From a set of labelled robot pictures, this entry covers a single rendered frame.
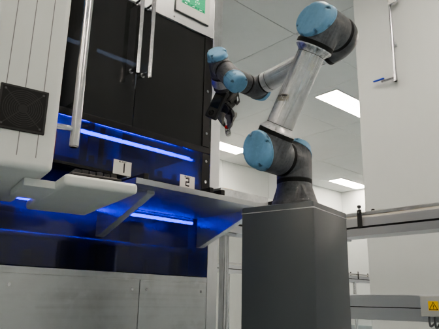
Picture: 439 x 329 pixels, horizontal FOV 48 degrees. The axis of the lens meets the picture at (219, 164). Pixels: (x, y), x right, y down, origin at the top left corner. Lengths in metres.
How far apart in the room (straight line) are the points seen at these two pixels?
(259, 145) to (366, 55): 2.30
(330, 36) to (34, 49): 0.83
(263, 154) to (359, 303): 1.38
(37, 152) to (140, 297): 0.95
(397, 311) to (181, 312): 1.03
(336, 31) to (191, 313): 1.32
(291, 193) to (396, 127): 1.91
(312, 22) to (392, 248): 2.02
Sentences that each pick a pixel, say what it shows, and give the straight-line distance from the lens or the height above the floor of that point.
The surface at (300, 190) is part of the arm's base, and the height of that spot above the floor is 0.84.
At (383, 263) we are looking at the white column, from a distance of 3.30.
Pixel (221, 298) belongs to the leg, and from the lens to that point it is 2.55.
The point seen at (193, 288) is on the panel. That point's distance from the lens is 2.23.
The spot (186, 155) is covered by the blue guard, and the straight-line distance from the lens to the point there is 2.28.
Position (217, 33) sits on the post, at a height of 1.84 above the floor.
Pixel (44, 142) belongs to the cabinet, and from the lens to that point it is 1.31.
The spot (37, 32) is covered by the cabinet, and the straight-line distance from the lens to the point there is 1.42.
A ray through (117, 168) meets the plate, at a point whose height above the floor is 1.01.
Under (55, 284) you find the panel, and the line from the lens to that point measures 1.90.
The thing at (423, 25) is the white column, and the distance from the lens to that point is 3.57.
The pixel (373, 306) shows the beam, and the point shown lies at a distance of 2.65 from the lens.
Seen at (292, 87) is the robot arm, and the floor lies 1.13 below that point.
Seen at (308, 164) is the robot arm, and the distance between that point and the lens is 1.63.
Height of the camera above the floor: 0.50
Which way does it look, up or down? 16 degrees up
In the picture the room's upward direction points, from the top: 1 degrees clockwise
